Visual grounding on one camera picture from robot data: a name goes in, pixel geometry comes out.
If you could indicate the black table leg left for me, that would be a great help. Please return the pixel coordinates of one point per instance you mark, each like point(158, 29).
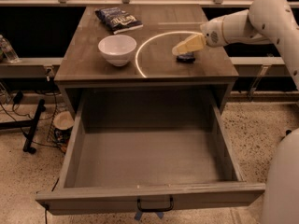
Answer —
point(30, 136)

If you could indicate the open grey top drawer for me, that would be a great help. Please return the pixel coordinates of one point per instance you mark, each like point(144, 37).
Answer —
point(153, 143)

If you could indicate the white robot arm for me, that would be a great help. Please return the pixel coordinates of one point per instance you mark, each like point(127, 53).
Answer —
point(266, 21)

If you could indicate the grey wooden cabinet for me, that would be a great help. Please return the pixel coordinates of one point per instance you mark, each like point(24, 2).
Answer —
point(153, 63)

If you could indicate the clear plastic water bottle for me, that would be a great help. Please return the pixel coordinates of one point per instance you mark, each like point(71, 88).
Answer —
point(7, 49)

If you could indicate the paper cup on floor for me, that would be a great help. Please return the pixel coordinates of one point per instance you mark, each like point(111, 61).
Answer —
point(63, 124)

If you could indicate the dark blue rxbar wrapper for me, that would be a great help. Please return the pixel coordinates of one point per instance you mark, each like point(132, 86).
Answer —
point(185, 58)

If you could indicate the blue tape strips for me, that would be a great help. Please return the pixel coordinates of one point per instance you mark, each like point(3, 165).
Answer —
point(142, 215)

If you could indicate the white ceramic bowl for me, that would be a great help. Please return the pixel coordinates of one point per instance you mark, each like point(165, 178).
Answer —
point(117, 50)

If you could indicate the blue kettle chips bag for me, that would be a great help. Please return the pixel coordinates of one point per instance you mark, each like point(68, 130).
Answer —
point(117, 20)

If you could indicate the black drawer handle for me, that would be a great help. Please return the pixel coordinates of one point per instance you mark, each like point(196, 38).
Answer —
point(155, 204)

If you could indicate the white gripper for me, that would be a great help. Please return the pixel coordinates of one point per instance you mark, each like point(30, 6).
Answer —
point(212, 34)

